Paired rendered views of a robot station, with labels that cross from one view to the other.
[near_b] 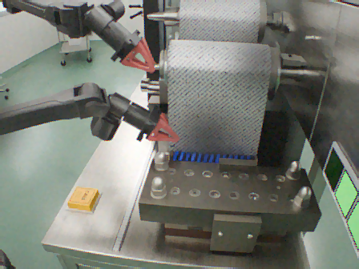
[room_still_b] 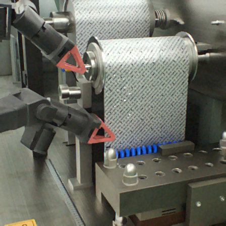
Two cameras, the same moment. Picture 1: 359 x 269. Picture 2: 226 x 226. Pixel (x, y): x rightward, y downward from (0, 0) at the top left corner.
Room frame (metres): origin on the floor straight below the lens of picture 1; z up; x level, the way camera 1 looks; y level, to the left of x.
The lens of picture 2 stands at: (-0.23, 0.45, 1.46)
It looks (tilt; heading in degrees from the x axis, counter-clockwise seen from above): 18 degrees down; 332
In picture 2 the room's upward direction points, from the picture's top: straight up
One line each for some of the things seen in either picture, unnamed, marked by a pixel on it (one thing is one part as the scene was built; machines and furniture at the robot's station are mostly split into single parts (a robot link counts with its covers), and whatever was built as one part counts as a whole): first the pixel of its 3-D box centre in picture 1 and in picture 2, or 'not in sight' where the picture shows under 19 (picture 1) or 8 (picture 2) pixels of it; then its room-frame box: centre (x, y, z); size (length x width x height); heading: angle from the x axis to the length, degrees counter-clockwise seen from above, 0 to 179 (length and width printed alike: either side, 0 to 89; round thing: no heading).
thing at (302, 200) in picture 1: (304, 194); not in sight; (0.41, -0.27, 1.05); 0.04 x 0.04 x 0.04
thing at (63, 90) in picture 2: (145, 85); (63, 92); (0.71, 0.09, 1.18); 0.04 x 0.02 x 0.04; 173
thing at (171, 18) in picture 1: (175, 16); (61, 22); (0.92, 0.01, 1.33); 0.06 x 0.06 x 0.06; 83
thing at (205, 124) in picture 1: (214, 129); (146, 120); (0.59, -0.09, 1.11); 0.23 x 0.01 x 0.18; 83
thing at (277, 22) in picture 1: (272, 21); (155, 18); (0.88, -0.30, 1.33); 0.07 x 0.07 x 0.07; 83
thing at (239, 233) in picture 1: (234, 234); (207, 203); (0.38, -0.12, 0.96); 0.10 x 0.03 x 0.11; 83
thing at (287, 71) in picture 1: (287, 71); (194, 57); (0.63, -0.27, 1.25); 0.07 x 0.04 x 0.04; 83
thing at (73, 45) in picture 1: (73, 33); not in sight; (5.12, 1.98, 0.51); 0.91 x 0.58 x 1.02; 17
